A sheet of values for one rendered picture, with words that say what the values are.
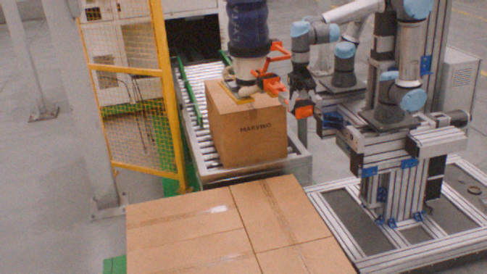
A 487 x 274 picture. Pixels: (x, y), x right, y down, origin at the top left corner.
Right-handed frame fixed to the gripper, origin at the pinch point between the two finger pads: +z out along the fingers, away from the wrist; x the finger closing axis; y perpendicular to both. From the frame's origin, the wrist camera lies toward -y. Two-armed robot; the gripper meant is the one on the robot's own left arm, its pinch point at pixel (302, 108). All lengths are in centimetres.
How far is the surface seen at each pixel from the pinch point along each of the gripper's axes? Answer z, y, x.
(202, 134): 71, 130, 16
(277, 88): -1.4, 22.0, 1.6
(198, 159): 65, 87, 29
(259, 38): -18, 50, -1
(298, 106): -2.4, -2.3, 2.9
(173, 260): 70, 10, 63
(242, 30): -22, 52, 7
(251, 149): 56, 69, 0
